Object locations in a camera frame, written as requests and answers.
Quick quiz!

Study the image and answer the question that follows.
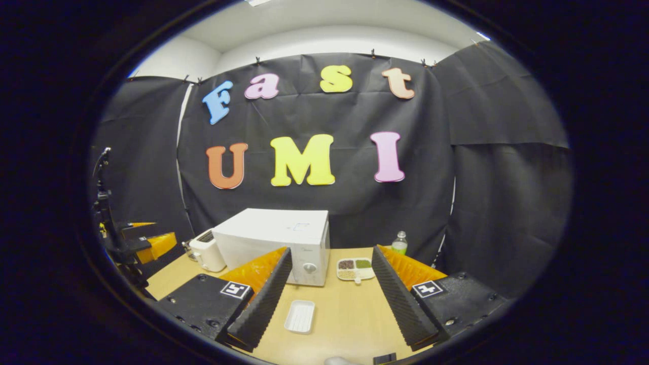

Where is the white toaster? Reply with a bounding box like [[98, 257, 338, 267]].
[[189, 229, 227, 273]]

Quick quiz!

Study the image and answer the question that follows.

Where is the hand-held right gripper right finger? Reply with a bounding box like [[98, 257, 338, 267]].
[[371, 245, 510, 352]]

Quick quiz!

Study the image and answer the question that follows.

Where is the white divided plate with grains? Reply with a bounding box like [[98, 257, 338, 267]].
[[337, 258, 377, 284]]

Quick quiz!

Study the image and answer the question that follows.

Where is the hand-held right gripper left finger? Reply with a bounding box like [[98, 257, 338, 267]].
[[152, 247, 294, 353]]

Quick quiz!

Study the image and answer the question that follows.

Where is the white microwave oven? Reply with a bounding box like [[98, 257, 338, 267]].
[[212, 208, 331, 287]]

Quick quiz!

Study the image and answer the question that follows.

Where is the white rectangular tray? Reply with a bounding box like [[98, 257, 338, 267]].
[[283, 300, 316, 335]]

